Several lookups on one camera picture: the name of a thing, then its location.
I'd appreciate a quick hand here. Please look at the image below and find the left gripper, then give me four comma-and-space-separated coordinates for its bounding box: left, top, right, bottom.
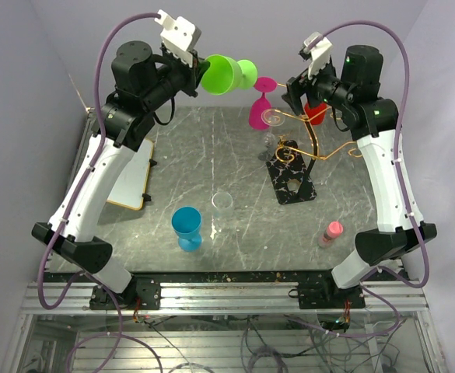
144, 41, 213, 113

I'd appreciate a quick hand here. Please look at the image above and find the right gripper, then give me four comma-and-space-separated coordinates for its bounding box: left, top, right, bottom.
282, 55, 354, 115

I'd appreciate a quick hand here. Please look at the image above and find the magenta wine glass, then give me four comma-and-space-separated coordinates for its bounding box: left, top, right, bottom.
248, 76, 278, 131

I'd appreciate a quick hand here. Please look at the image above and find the red wine glass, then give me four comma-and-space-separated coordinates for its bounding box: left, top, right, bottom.
304, 103, 327, 126

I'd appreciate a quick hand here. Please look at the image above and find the clear glass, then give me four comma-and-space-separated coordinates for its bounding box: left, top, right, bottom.
212, 191, 233, 232
257, 108, 285, 162

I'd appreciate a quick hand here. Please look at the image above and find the green wine glass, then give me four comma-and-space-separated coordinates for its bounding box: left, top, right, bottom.
201, 54, 258, 96

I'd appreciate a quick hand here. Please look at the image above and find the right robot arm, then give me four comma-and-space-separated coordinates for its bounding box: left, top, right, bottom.
283, 40, 437, 308

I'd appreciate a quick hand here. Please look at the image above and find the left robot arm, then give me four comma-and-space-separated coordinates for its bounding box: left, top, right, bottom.
32, 40, 209, 309

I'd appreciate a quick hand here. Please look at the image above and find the gold wine glass rack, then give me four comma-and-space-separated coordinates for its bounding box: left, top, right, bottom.
261, 101, 362, 163

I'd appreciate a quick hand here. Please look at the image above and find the black marbled rack base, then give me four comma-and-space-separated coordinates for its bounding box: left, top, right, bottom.
265, 140, 317, 205

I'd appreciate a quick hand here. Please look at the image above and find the blue wine glass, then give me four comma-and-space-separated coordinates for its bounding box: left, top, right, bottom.
171, 206, 202, 252

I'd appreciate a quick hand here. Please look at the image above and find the clear glass front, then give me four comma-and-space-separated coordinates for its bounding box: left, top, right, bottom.
212, 191, 233, 232

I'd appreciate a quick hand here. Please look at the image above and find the pink small bottle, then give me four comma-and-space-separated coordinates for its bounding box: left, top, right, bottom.
318, 221, 344, 248

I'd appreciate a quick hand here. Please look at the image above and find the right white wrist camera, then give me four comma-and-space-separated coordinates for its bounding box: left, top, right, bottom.
299, 32, 333, 79

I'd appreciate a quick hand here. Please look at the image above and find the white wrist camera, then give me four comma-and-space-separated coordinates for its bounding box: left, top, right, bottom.
299, 32, 333, 79
155, 9, 201, 68

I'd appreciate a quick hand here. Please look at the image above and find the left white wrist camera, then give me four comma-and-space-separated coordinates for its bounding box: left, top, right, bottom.
155, 9, 201, 68

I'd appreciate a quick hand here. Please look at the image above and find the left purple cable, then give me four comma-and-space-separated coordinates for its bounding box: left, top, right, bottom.
38, 12, 162, 373

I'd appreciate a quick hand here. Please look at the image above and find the purple cable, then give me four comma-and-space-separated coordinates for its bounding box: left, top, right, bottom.
38, 12, 162, 373
285, 19, 432, 339

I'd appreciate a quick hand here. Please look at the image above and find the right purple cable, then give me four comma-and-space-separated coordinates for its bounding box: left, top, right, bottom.
285, 19, 432, 339

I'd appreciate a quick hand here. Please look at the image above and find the white board gold frame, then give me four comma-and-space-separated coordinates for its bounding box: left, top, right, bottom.
107, 139, 154, 211

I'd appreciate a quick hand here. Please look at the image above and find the aluminium mounting rail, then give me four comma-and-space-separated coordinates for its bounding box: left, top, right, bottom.
20, 281, 429, 315

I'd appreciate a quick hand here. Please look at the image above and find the cable tangle under table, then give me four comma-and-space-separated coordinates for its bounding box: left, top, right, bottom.
133, 310, 403, 373

